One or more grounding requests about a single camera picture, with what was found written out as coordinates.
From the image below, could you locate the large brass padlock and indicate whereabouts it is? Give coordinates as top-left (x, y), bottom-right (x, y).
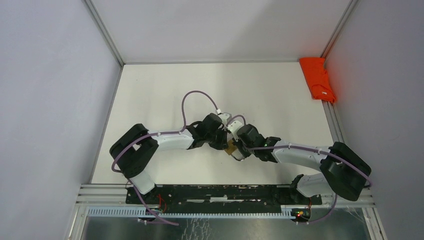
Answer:
top-left (224, 139), bottom-right (245, 162)

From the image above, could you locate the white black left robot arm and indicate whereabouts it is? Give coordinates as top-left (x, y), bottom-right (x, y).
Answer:
top-left (109, 113), bottom-right (232, 204)

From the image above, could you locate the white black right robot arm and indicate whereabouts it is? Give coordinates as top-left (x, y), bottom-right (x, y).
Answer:
top-left (226, 121), bottom-right (372, 204)

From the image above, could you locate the orange folded cloth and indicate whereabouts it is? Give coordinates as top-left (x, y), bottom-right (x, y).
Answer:
top-left (299, 57), bottom-right (337, 104)

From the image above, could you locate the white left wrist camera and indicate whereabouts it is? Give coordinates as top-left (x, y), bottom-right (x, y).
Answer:
top-left (215, 109), bottom-right (232, 126)

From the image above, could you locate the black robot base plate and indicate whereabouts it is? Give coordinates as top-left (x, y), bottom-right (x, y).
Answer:
top-left (125, 184), bottom-right (323, 214)

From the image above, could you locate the white slotted cable duct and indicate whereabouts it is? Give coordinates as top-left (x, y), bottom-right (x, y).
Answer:
top-left (86, 206), bottom-right (301, 220)

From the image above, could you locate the left aluminium frame rail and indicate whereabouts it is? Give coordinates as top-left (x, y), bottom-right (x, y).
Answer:
top-left (82, 0), bottom-right (125, 68)

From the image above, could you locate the aluminium corner frame rail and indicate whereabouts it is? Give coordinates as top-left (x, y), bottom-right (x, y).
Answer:
top-left (320, 0), bottom-right (361, 59)

